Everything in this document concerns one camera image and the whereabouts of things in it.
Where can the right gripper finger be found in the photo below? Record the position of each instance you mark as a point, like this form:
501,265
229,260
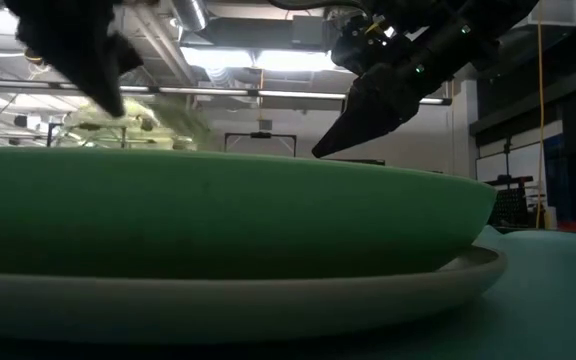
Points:
368,115

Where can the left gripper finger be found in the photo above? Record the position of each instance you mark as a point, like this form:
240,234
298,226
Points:
127,55
103,85

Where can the large light green plate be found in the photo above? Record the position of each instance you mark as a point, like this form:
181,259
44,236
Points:
218,210

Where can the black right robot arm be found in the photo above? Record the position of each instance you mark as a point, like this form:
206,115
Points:
508,15

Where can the grey ceiling unit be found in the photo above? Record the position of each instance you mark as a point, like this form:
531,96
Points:
308,30

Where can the white board panel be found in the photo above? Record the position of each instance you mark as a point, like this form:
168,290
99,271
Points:
523,160

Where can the black pegboard rack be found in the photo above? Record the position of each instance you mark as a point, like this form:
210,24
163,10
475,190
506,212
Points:
510,205

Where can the large grey plate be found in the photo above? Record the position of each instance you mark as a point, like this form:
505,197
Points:
218,310

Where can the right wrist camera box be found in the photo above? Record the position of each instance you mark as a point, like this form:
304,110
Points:
363,45

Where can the black metal frame stand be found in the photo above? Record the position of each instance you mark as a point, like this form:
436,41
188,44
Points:
260,134
48,135

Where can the silver ventilation duct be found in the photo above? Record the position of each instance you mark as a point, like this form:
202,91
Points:
192,12

